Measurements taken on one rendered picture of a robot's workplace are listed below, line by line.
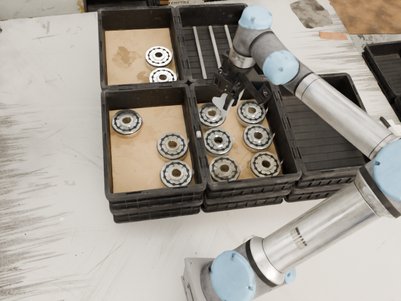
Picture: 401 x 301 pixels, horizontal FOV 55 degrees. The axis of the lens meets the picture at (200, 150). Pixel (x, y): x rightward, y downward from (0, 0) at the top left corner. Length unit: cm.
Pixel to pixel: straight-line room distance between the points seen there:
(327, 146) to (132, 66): 79
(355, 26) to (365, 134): 242
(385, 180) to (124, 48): 115
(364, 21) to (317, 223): 271
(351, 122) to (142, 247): 76
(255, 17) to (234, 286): 61
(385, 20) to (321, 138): 215
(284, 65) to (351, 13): 254
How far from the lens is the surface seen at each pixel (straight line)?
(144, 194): 113
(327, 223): 81
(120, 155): 131
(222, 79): 110
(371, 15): 349
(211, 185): 115
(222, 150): 129
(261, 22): 95
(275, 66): 91
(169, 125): 137
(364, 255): 147
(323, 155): 142
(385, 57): 276
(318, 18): 209
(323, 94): 99
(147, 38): 164
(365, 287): 144
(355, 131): 95
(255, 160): 129
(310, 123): 147
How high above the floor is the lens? 196
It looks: 59 degrees down
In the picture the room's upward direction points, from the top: 9 degrees clockwise
